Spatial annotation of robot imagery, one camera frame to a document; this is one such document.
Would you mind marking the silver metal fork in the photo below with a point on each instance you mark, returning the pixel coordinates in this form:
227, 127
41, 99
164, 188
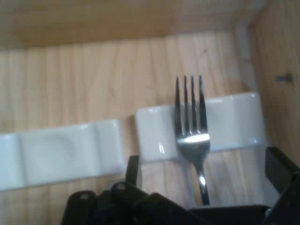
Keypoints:
193, 140

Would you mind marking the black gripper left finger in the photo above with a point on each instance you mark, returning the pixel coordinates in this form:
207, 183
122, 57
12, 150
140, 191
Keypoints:
122, 204

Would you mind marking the light wooden drawer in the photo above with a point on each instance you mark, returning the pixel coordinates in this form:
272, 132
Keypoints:
93, 77

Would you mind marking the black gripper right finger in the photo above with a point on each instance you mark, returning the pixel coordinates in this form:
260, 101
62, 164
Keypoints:
287, 187

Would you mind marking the white ceramic cutlery rest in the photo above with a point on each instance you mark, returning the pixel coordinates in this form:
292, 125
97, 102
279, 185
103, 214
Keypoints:
61, 152
229, 122

